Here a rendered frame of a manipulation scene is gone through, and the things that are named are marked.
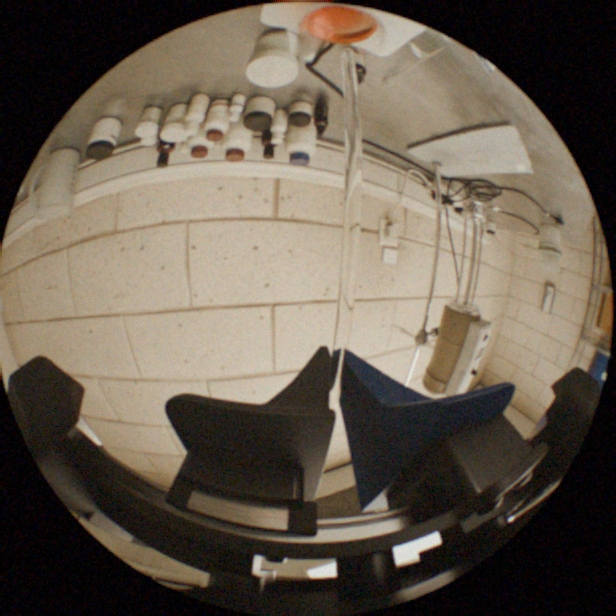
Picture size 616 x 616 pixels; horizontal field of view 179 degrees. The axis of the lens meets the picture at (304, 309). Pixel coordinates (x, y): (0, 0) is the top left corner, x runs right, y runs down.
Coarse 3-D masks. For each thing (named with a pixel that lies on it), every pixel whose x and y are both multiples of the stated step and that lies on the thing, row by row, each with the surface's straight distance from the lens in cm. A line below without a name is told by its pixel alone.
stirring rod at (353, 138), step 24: (360, 120) 9; (360, 144) 8; (360, 168) 7; (360, 192) 7; (360, 216) 7; (336, 312) 7; (336, 336) 7; (336, 360) 8; (336, 384) 8; (336, 408) 9
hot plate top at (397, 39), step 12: (264, 12) 23; (276, 12) 23; (288, 12) 22; (300, 12) 22; (384, 12) 22; (276, 24) 23; (288, 24) 23; (396, 24) 23; (408, 24) 23; (420, 24) 23; (396, 36) 24; (408, 36) 24; (396, 48) 25
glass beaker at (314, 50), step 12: (312, 12) 15; (372, 12) 16; (300, 24) 16; (384, 24) 15; (300, 36) 16; (312, 36) 19; (372, 36) 19; (384, 36) 16; (300, 48) 16; (312, 48) 17; (324, 48) 18; (336, 48) 18; (360, 48) 18; (372, 48) 17; (384, 48) 16; (312, 60) 17; (324, 60) 17; (336, 60) 17; (360, 60) 17; (372, 60) 16
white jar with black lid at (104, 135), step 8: (104, 120) 52; (112, 120) 52; (96, 128) 52; (104, 128) 50; (112, 128) 51; (120, 128) 54; (96, 136) 50; (104, 136) 49; (112, 136) 50; (88, 144) 52; (96, 144) 49; (104, 144) 49; (112, 144) 50; (88, 152) 51; (96, 152) 51; (104, 152) 51; (112, 152) 51
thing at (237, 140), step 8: (240, 120) 46; (232, 128) 45; (240, 128) 45; (224, 136) 46; (232, 136) 44; (240, 136) 44; (248, 136) 45; (224, 144) 44; (232, 144) 44; (240, 144) 44; (248, 144) 44; (232, 152) 43; (240, 152) 43; (232, 160) 46; (240, 160) 45
